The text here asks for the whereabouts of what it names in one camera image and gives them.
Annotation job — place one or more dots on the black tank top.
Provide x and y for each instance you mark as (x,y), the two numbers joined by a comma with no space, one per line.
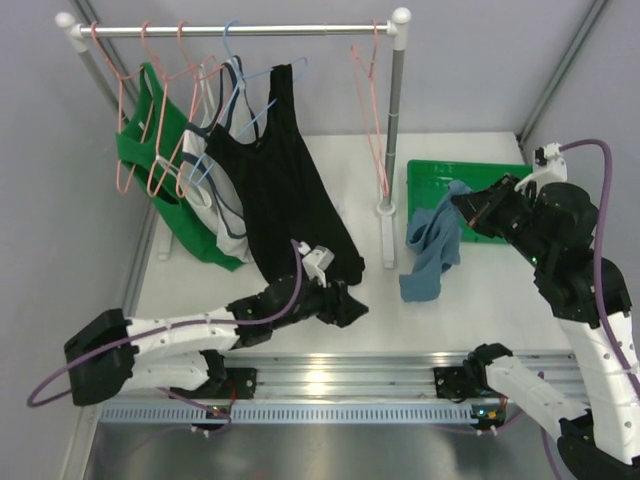
(281,192)

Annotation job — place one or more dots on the blue tank top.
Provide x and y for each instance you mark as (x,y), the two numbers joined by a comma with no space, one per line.
(434,236)

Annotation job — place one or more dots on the pink hanger far left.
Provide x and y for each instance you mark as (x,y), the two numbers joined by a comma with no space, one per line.
(124,173)

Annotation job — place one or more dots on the white navy-trimmed tank top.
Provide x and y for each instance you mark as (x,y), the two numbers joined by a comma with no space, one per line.
(211,193)

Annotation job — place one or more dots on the aluminium mounting rail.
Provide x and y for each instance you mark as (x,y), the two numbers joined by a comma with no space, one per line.
(336,377)

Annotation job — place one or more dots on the green tank top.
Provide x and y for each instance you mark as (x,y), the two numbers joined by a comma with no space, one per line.
(137,145)

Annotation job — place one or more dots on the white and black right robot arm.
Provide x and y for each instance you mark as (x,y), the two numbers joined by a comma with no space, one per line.
(552,229)

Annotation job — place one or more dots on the green plastic tray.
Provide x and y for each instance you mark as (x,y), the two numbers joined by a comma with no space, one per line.
(427,180)

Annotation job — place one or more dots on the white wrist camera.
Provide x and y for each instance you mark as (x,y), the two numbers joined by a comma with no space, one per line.
(315,262)
(549,167)

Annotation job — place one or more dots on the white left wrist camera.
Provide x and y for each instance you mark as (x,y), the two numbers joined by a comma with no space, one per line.
(315,262)

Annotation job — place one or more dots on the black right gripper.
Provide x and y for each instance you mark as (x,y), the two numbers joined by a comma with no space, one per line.
(478,207)

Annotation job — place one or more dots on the metal clothes rack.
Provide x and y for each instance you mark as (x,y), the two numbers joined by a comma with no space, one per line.
(396,28)

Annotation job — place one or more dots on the grey slotted cable duct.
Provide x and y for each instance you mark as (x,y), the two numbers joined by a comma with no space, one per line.
(171,412)

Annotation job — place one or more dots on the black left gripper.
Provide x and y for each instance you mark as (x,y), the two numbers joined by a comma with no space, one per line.
(335,304)

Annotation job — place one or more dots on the empty pink hanger right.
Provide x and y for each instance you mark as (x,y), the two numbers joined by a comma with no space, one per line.
(364,75)

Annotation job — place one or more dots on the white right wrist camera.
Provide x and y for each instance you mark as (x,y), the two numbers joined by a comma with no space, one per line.
(549,167)

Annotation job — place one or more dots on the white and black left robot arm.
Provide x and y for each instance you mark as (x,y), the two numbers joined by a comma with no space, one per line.
(114,354)

